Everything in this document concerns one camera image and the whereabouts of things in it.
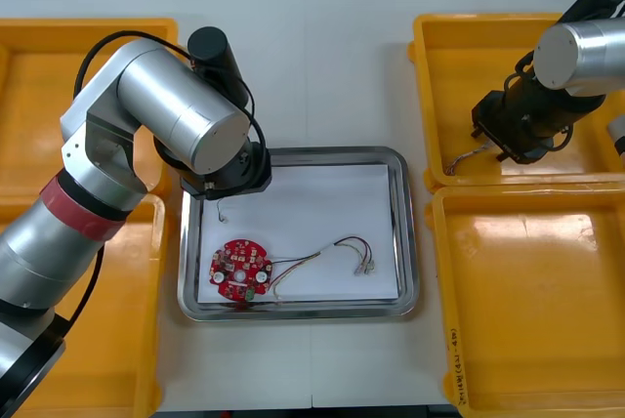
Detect white-grey twisted wire harness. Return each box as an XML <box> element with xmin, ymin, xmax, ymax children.
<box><xmin>444</xmin><ymin>143</ymin><xmax>497</xmax><ymax>176</ymax></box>

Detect steel tray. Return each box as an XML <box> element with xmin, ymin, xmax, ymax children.
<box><xmin>176</xmin><ymin>145</ymin><xmax>419</xmax><ymax>322</ymax></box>

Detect red-black wire harness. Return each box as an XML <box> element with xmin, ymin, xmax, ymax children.
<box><xmin>267</xmin><ymin>235</ymin><xmax>377</xmax><ymax>305</ymax></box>

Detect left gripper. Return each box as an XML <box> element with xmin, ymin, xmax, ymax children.
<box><xmin>179</xmin><ymin>142</ymin><xmax>272</xmax><ymax>202</ymax></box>

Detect yellow-orange plastic bin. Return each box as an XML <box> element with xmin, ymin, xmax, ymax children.
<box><xmin>423</xmin><ymin>186</ymin><xmax>625</xmax><ymax>418</ymax></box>
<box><xmin>0</xmin><ymin>17</ymin><xmax>187</xmax><ymax>196</ymax></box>
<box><xmin>407</xmin><ymin>11</ymin><xmax>625</xmax><ymax>193</ymax></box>
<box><xmin>0</xmin><ymin>192</ymin><xmax>170</xmax><ymax>418</ymax></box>

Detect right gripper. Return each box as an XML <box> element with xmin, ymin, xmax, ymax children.
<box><xmin>469</xmin><ymin>89</ymin><xmax>556</xmax><ymax>165</ymax></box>

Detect round red circuit board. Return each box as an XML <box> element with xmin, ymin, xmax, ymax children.
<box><xmin>208</xmin><ymin>237</ymin><xmax>275</xmax><ymax>303</ymax></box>

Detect white paper sheet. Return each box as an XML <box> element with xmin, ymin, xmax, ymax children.
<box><xmin>197</xmin><ymin>163</ymin><xmax>402</xmax><ymax>307</ymax></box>

